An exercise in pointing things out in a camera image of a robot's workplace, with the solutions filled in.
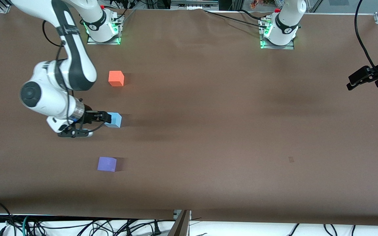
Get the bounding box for short black cable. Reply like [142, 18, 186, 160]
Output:
[240, 9, 268, 20]

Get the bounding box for grey equipment box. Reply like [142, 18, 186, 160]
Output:
[171, 0, 219, 10]

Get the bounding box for grey metal post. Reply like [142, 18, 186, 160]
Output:
[169, 210, 192, 236]

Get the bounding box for purple foam block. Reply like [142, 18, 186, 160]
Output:
[97, 157, 117, 172]

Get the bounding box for black power plug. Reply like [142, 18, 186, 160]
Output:
[151, 220, 163, 236]

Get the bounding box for light blue foam block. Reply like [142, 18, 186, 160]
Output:
[105, 112, 123, 128]

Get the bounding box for black cable to left gripper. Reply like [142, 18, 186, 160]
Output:
[354, 0, 378, 72]

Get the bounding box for black cable along right arm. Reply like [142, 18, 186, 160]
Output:
[42, 20, 107, 133]

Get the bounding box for long black cable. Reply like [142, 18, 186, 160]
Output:
[203, 9, 268, 28]

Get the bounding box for orange foam block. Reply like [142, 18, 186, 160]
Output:
[108, 70, 125, 87]

